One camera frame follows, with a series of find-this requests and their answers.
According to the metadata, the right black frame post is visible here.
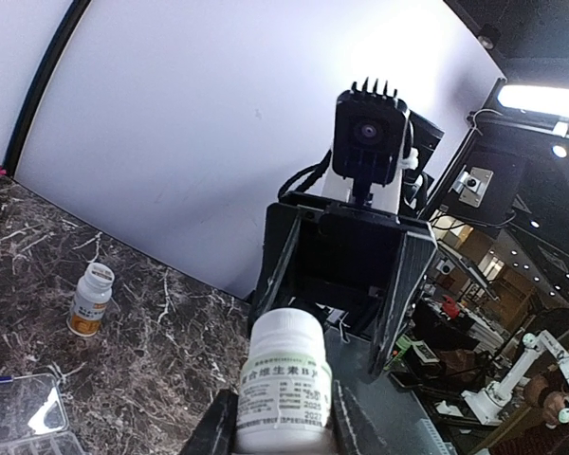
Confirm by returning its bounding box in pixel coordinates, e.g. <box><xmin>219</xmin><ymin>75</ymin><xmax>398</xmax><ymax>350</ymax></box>
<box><xmin>0</xmin><ymin>0</ymin><xmax>92</xmax><ymax>178</ymax></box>

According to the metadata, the large orange label pill bottle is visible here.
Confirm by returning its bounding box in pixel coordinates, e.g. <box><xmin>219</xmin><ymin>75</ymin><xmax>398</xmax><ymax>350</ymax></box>
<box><xmin>67</xmin><ymin>263</ymin><xmax>115</xmax><ymax>337</ymax></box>

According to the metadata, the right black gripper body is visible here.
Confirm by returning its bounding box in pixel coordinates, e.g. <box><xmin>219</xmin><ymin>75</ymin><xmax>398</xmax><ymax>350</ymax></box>
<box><xmin>266</xmin><ymin>192</ymin><xmax>432</xmax><ymax>331</ymax></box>

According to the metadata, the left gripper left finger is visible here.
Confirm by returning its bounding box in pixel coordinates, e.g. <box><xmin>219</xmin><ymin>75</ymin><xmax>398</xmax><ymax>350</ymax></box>
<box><xmin>179</xmin><ymin>389</ymin><xmax>238</xmax><ymax>455</ymax></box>

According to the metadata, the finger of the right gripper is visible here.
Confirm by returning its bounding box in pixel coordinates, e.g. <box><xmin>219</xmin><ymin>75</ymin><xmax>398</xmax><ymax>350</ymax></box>
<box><xmin>367</xmin><ymin>229</ymin><xmax>437</xmax><ymax>379</ymax></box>
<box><xmin>248</xmin><ymin>208</ymin><xmax>301</xmax><ymax>331</ymax></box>

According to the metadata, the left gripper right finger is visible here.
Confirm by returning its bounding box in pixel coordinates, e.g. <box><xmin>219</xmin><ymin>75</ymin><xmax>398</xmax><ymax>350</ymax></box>
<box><xmin>331</xmin><ymin>381</ymin><xmax>394</xmax><ymax>455</ymax></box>

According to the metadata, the clear plastic pill organizer box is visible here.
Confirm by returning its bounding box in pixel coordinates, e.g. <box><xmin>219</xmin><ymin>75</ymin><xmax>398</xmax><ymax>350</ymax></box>
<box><xmin>0</xmin><ymin>373</ymin><xmax>84</xmax><ymax>455</ymax></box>

